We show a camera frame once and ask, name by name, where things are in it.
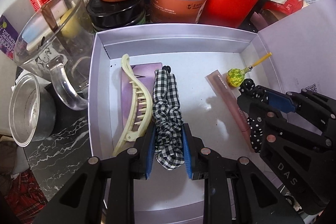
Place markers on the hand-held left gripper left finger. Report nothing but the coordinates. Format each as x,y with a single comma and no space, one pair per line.
150,153

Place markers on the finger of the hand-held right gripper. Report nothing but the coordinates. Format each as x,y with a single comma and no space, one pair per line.
278,102
270,124

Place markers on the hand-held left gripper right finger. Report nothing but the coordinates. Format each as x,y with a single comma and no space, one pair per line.
187,153

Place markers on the black polka dot hair bow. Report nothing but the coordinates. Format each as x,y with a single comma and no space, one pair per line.
256,134

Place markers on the black white gingham hair clip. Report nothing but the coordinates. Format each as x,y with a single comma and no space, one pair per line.
166,108

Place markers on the green yellow lollipop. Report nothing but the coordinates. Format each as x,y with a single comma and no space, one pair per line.
235,77

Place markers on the cream hair claw clip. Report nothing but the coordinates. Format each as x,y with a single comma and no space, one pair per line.
143,103

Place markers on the pink lip gloss tube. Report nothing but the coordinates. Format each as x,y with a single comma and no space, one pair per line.
225,98

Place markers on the purple card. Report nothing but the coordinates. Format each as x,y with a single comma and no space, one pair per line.
147,69

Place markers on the white shallow box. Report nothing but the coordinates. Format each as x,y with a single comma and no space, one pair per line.
197,69

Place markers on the red packet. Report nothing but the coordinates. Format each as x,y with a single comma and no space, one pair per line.
291,2

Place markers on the glass mug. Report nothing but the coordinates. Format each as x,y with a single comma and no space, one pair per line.
71,56

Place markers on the metal cup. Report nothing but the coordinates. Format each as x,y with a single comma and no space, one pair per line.
29,108

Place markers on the red plaid cloth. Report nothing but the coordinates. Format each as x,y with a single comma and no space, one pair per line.
23,187

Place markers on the black lid green jar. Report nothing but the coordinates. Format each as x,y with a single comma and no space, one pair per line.
113,16

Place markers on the yellow round object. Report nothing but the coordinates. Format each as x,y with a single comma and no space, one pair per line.
69,26

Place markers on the brown stirring stick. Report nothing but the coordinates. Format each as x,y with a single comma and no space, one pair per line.
51,22

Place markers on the purple carton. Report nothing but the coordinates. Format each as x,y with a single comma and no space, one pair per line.
6,37

